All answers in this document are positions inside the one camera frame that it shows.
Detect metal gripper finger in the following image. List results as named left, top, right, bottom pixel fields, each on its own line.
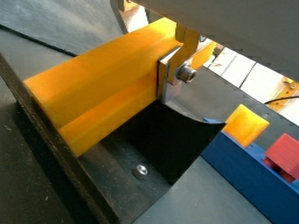
left=156, top=24, right=207, bottom=103

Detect long yellow double-square block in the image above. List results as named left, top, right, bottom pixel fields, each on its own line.
left=22, top=17, right=216, bottom=158

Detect blue shape-sorter board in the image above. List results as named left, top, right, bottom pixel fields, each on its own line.
left=200, top=117, right=299, bottom=224

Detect short yellow notched block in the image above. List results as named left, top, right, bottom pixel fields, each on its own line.
left=223, top=104, right=269, bottom=147

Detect red pentagon block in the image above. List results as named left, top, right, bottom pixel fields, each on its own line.
left=263, top=133, right=299, bottom=183

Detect black curved stand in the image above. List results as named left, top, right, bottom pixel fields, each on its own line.
left=0, top=54, right=225, bottom=224

